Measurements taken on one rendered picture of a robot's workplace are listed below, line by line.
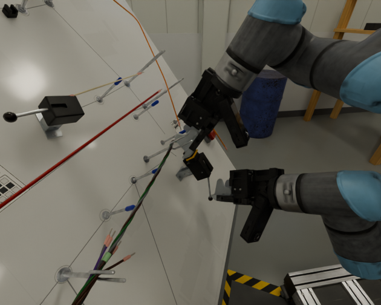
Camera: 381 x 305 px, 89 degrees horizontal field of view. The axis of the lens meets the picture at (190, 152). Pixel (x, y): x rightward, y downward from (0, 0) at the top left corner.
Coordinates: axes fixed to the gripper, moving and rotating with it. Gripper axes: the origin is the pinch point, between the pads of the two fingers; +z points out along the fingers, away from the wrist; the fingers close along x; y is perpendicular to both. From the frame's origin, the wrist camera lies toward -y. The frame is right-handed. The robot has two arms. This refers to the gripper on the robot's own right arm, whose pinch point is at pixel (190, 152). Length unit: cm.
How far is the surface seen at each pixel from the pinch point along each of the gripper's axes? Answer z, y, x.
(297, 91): 15, -89, -328
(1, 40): -8.9, 35.9, 16.7
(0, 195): -0.2, 17.2, 31.5
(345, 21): -82, -67, -313
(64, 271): 4.9, 5.0, 33.1
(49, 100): -9.7, 20.6, 21.8
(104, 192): 3.7, 8.9, 20.8
